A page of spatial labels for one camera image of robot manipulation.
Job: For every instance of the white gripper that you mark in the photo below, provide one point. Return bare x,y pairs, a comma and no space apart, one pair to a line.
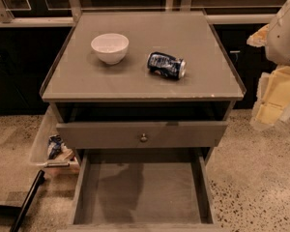
284,39

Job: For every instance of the blue pepsi can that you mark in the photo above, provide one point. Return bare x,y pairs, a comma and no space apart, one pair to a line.
166,65

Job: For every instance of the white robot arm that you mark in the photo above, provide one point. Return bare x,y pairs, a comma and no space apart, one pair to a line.
273,92

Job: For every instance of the grey top drawer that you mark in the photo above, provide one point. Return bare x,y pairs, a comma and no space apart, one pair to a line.
126,135

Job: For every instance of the round metal drawer knob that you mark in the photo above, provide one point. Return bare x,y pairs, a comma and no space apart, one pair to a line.
143,137

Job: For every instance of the grey drawer cabinet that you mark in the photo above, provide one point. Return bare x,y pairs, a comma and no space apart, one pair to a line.
82,88

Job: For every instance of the open grey middle drawer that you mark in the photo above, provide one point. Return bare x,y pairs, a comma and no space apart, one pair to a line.
143,191

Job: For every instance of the white ceramic bowl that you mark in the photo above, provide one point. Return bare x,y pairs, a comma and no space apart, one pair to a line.
111,48

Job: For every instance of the blue snack bag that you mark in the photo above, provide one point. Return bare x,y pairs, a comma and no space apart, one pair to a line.
54,146

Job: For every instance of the clear plastic bin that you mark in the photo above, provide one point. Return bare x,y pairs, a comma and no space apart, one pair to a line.
39,150

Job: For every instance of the black pole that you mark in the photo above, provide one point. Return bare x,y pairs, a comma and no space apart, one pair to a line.
19,213

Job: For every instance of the dark cabinet handle right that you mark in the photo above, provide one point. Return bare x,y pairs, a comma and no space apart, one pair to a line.
235,51

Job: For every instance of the metal shelf rail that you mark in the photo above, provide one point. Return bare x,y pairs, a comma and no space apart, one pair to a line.
7,18

